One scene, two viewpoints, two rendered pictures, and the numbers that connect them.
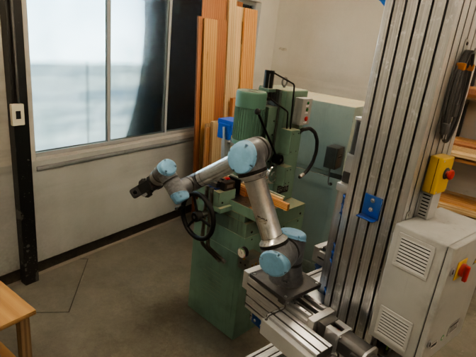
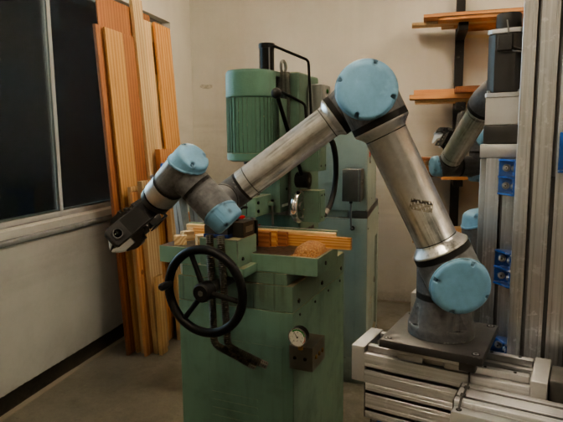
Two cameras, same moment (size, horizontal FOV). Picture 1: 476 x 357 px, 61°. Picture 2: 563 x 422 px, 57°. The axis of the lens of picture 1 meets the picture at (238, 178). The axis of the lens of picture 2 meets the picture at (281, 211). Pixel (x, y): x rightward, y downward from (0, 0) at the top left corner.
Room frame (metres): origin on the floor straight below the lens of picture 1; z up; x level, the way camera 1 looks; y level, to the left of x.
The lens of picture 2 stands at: (0.55, 0.47, 1.27)
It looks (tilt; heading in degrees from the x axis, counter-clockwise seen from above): 8 degrees down; 341
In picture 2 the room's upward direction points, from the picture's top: 1 degrees counter-clockwise
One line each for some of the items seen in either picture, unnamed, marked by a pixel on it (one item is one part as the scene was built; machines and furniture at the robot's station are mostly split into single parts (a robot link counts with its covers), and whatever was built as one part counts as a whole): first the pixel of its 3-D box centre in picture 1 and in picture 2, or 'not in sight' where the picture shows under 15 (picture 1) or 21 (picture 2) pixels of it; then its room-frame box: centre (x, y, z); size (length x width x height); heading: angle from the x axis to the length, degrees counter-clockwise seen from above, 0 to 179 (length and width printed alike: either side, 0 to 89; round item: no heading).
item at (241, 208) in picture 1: (228, 198); (240, 256); (2.26, 0.04, 0.87); 0.61 x 0.30 x 0.06; 48
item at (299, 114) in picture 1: (302, 110); (319, 105); (2.49, -0.34, 1.40); 0.10 x 0.06 x 0.16; 138
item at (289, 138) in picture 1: (289, 141); (312, 151); (2.40, -0.28, 1.23); 0.09 x 0.08 x 0.15; 138
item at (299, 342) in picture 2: (243, 253); (299, 338); (2.02, -0.08, 0.65); 0.06 x 0.04 x 0.08; 48
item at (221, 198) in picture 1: (218, 194); (229, 249); (2.20, 0.10, 0.92); 0.15 x 0.13 x 0.09; 48
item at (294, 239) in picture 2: (247, 190); (267, 238); (2.31, -0.07, 0.92); 0.62 x 0.02 x 0.04; 48
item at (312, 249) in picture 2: not in sight; (310, 246); (2.11, -0.15, 0.92); 0.14 x 0.09 x 0.04; 138
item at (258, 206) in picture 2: not in sight; (255, 207); (2.36, -0.04, 1.03); 0.14 x 0.07 x 0.09; 138
